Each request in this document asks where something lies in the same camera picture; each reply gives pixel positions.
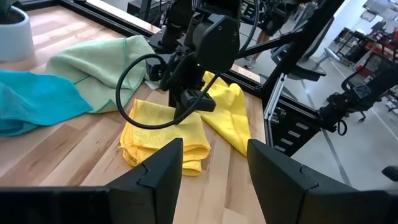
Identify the person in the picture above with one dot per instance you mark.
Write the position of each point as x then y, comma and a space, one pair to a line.
267, 28

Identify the teal microfiber towel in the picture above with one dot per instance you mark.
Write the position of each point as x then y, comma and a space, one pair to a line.
37, 99

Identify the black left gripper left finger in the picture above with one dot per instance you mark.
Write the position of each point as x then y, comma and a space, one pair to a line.
155, 186

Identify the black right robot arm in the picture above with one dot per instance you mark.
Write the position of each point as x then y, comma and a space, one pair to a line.
214, 40

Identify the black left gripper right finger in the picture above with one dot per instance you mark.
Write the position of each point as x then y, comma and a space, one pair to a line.
286, 189

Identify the green snake plant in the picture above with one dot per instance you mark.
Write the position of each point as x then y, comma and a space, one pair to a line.
4, 4

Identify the yellow microfiber towel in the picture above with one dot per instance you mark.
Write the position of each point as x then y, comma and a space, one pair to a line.
164, 140
230, 115

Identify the black office chair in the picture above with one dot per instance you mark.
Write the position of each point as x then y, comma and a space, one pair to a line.
362, 91

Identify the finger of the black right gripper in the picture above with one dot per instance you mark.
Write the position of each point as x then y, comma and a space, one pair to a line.
176, 109

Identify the light green microfiber towel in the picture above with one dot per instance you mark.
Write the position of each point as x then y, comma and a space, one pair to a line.
99, 65

